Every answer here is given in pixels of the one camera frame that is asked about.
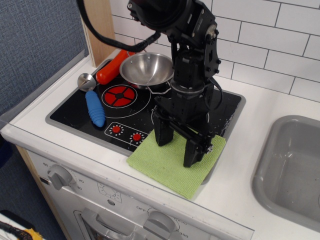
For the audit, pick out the silver oven door handle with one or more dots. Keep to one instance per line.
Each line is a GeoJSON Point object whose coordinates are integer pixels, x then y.
{"type": "Point", "coordinates": [108, 226]}

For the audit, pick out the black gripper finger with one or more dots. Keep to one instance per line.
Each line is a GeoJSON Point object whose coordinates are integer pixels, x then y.
{"type": "Point", "coordinates": [163, 132]}
{"type": "Point", "coordinates": [195, 151]}

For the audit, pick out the red toy sausage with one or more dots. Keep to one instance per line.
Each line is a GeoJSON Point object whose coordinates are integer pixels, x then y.
{"type": "Point", "coordinates": [107, 73]}

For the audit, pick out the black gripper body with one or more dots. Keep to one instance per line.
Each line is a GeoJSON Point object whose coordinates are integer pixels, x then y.
{"type": "Point", "coordinates": [187, 111]}

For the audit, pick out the blue handled ice cream scoop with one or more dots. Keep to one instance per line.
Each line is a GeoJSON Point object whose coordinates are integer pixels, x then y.
{"type": "Point", "coordinates": [87, 84]}

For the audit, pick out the grey sink basin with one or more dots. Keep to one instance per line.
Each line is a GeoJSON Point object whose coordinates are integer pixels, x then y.
{"type": "Point", "coordinates": [286, 181]}

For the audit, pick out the yellow object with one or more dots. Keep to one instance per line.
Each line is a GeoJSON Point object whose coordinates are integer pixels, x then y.
{"type": "Point", "coordinates": [30, 234]}

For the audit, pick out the grey oven knob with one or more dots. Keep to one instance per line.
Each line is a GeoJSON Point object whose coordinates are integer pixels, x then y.
{"type": "Point", "coordinates": [160, 225]}
{"type": "Point", "coordinates": [59, 176]}

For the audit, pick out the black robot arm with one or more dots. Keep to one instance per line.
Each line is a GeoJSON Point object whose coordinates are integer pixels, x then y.
{"type": "Point", "coordinates": [191, 29]}

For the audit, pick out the grey right oven knob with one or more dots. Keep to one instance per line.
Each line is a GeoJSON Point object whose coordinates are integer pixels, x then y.
{"type": "Point", "coordinates": [160, 225]}

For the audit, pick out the grey left oven knob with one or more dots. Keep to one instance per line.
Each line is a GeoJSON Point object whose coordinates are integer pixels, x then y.
{"type": "Point", "coordinates": [59, 176]}

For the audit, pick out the green cloth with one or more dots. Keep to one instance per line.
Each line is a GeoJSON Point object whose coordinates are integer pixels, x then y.
{"type": "Point", "coordinates": [165, 164]}

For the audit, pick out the wooden side post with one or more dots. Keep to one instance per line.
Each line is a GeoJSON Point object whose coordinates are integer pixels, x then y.
{"type": "Point", "coordinates": [100, 16]}

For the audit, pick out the black toy stove top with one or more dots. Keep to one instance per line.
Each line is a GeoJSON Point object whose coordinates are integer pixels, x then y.
{"type": "Point", "coordinates": [129, 115]}

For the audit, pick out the steel bowl with handles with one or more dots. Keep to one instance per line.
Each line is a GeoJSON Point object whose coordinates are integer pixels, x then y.
{"type": "Point", "coordinates": [148, 71]}

